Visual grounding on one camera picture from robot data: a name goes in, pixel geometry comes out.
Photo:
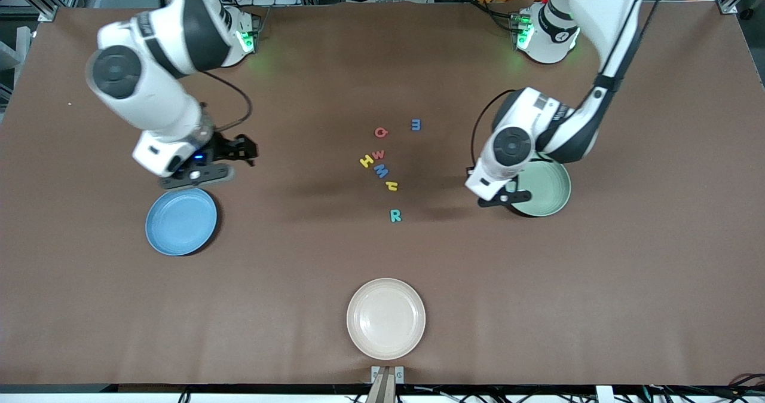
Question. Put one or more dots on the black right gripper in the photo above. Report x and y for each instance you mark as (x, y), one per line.
(225, 148)

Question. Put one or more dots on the pink foam letter w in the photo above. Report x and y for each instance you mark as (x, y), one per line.
(378, 156)

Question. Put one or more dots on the blue foam uppercase M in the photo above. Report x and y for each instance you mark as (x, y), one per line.
(381, 171)

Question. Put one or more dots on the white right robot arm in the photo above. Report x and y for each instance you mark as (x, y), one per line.
(149, 92)

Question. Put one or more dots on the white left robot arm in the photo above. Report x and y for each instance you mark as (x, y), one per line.
(603, 8)

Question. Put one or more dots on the blue plate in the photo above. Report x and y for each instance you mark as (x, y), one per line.
(181, 221)

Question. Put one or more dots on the beige plate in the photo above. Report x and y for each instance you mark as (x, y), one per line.
(386, 318)

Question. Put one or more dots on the green plate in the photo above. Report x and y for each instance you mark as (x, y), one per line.
(547, 191)

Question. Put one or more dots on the yellow foam letter H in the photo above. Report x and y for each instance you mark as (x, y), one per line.
(366, 161)

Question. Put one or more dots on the red foam letter Q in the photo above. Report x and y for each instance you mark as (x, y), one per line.
(376, 132)

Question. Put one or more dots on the teal foam letter R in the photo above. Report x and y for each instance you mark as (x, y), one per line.
(392, 216)

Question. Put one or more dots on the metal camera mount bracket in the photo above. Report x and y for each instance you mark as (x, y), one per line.
(387, 385)

